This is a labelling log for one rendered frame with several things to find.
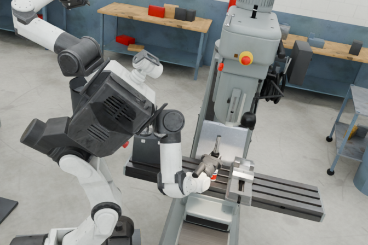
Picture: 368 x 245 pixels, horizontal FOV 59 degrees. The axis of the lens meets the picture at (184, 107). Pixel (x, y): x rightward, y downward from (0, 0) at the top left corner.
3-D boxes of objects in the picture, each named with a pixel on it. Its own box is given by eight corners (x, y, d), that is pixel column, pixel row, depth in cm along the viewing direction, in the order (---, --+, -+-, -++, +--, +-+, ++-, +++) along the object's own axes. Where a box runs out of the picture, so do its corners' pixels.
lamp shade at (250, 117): (245, 128, 153) (248, 117, 150) (237, 120, 158) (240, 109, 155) (258, 126, 156) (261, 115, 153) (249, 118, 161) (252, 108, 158)
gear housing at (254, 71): (265, 81, 157) (271, 62, 152) (216, 71, 159) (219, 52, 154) (264, 58, 186) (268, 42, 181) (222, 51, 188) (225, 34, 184)
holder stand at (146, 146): (166, 165, 205) (170, 139, 195) (131, 161, 204) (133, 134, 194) (167, 153, 216) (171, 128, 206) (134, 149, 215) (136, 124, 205)
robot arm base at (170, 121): (179, 141, 128) (188, 114, 129) (148, 130, 126) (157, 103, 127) (172, 138, 143) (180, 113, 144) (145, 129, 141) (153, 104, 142)
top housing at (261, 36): (274, 69, 143) (284, 34, 136) (215, 58, 146) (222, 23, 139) (269, 40, 184) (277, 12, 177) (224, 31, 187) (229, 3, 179)
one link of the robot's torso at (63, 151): (46, 164, 133) (63, 145, 130) (52, 145, 145) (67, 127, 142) (74, 178, 139) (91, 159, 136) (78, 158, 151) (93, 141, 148)
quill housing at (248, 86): (247, 132, 175) (262, 77, 160) (209, 123, 177) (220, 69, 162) (247, 115, 192) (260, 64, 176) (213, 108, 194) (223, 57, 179)
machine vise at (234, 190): (250, 206, 183) (255, 192, 178) (224, 199, 185) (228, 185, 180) (253, 169, 214) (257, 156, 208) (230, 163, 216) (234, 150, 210)
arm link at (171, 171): (181, 199, 130) (179, 144, 130) (153, 197, 135) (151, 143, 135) (193, 192, 140) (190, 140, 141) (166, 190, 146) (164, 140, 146)
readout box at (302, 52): (303, 86, 188) (315, 52, 178) (287, 83, 189) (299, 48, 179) (299, 74, 205) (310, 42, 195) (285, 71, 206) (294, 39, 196)
